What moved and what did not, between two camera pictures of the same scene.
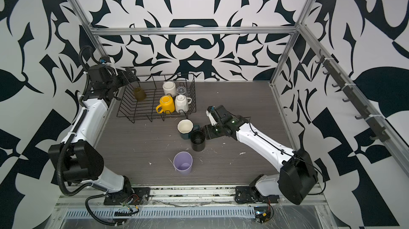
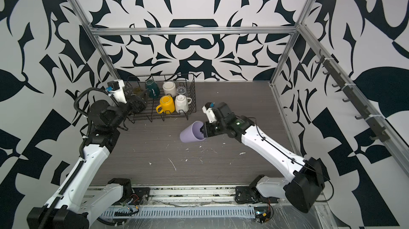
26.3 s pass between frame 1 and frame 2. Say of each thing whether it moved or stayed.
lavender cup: moved
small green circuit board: stayed
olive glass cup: stayed
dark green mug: moved
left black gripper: moved
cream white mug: stayed
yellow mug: stayed
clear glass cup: stayed
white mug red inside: stayed
